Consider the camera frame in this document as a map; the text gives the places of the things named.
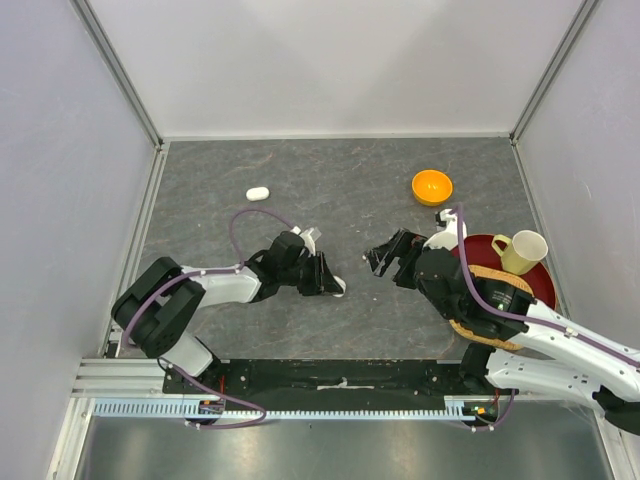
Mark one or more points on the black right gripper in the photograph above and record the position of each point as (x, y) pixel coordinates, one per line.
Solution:
(404, 243)

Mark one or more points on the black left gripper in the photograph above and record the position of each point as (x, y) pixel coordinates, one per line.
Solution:
(327, 282)

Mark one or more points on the white earbud charging case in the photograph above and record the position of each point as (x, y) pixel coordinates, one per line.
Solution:
(341, 287)

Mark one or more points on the white oval case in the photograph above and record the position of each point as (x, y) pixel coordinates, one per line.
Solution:
(257, 194)

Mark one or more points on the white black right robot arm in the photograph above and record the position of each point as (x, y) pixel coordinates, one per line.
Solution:
(519, 340)

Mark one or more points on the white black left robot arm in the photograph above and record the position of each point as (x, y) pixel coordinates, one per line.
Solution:
(155, 311)

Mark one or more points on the orange plastic bowl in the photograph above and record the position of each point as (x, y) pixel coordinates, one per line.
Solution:
(431, 187)

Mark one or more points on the woven bamboo tray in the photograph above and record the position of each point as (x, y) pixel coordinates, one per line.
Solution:
(492, 274)

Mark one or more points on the red round plate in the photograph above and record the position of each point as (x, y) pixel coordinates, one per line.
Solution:
(480, 252)

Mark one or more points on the cream yellow mug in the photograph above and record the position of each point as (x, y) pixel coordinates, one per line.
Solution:
(521, 253)

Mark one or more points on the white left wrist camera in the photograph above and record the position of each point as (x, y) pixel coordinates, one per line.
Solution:
(309, 237)

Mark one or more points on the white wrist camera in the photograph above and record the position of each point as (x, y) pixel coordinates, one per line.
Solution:
(309, 237)
(446, 235)

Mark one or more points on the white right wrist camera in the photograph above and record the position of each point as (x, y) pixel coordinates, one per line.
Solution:
(446, 235)

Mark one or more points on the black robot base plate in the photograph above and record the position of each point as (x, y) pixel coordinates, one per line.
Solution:
(343, 383)

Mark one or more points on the light blue cable duct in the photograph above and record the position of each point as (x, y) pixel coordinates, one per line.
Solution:
(195, 409)

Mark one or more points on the aluminium frame right post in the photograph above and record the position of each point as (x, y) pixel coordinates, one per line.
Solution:
(560, 55)

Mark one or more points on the aluminium frame post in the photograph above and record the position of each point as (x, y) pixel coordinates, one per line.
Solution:
(100, 38)
(560, 55)

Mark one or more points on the aluminium frame left post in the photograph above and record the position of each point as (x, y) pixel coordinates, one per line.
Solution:
(100, 38)

